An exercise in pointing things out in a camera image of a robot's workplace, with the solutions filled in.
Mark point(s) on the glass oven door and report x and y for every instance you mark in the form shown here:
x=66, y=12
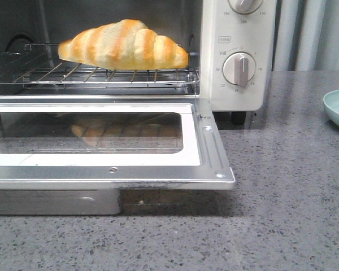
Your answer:
x=51, y=142

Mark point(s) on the lower timer knob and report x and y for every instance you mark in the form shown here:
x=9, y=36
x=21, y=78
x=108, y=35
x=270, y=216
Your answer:
x=239, y=69

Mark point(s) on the upper temperature knob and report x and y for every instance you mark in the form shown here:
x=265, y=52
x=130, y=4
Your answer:
x=244, y=6

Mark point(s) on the silver oven door handle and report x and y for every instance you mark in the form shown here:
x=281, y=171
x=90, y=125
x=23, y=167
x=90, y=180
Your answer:
x=60, y=202

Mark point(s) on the grey curtain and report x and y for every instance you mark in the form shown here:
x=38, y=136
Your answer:
x=306, y=36

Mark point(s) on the white Toshiba toaster oven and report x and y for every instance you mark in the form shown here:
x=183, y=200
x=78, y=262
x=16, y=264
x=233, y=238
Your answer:
x=209, y=31

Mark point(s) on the golden striped bread roll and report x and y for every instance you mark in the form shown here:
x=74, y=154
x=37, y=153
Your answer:
x=125, y=45

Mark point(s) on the metal wire oven rack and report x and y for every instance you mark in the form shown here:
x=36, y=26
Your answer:
x=39, y=64

